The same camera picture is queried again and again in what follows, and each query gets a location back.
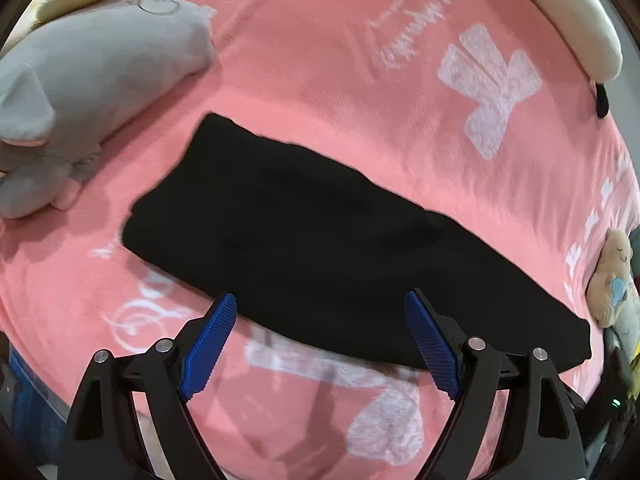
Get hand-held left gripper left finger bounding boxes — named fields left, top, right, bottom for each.
left=57, top=292, right=238, bottom=480

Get black pants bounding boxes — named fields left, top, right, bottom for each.
left=121, top=112, right=593, bottom=373

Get grey plush elephant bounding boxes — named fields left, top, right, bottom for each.
left=0, top=0, right=217, bottom=220

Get pink printed blanket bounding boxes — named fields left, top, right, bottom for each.
left=0, top=0, right=640, bottom=480

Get blue denim cloth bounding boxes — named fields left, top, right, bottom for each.
left=7, top=350, right=76, bottom=461

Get small beige plush toy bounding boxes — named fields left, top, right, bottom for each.
left=586, top=229, right=640, bottom=328

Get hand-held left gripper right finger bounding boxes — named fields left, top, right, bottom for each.
left=404, top=288, right=586, bottom=480

